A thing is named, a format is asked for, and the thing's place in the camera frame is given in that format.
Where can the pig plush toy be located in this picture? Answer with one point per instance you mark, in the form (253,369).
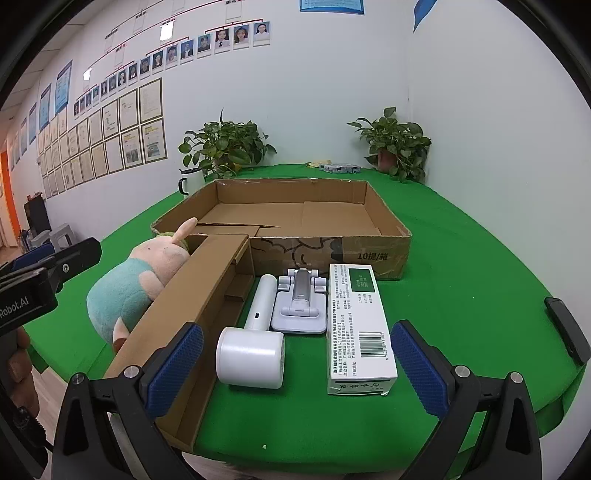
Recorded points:
(120,295)

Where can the bushy potted plant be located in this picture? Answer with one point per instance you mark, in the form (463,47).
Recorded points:
(226,143)

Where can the wall of framed certificates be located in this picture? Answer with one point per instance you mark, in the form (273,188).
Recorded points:
(129,143)

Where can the blue wall poster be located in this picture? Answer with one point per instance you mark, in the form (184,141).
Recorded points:
(33,122)
(45,107)
(330,4)
(63,86)

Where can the patterned plastic packet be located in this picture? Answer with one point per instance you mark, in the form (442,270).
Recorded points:
(340,167)

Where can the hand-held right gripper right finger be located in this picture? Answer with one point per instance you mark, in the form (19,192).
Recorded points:
(415,364)

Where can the black monitor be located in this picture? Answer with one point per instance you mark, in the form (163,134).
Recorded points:
(37,216)

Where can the person's left hand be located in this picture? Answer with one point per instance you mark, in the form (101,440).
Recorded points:
(22,369)

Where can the white folding phone stand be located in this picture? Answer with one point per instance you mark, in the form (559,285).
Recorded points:
(298,318)

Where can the white and green medicine box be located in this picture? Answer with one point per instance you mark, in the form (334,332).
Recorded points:
(355,323)

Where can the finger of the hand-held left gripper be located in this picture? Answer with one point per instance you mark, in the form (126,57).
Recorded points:
(32,256)
(76,258)

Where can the white handheld fan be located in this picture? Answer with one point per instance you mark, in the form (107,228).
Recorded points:
(249,355)

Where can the grey plastic stool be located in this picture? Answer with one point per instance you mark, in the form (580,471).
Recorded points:
(62,237)

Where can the blue wall decal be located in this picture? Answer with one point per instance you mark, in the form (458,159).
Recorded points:
(421,11)

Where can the large shallow cardboard box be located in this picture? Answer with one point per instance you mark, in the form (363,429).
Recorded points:
(286,217)

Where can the potted plant in red pot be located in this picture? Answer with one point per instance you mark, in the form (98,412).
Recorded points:
(392,138)

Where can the wall chart of portrait photos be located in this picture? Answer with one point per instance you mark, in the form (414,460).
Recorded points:
(221,40)

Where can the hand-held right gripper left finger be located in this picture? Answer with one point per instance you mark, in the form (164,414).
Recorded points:
(178,364)

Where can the black phone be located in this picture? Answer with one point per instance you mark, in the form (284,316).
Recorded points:
(565,327)

